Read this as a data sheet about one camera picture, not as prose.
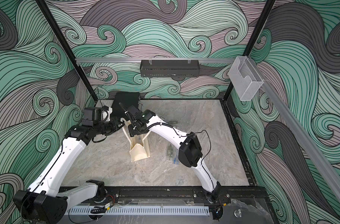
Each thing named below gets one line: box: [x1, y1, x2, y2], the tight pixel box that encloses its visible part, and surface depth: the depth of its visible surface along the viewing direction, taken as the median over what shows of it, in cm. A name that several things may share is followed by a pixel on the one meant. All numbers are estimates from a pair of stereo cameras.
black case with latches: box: [111, 91, 140, 119], surface depth 120 cm
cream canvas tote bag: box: [120, 117, 151, 162], surface depth 81 cm
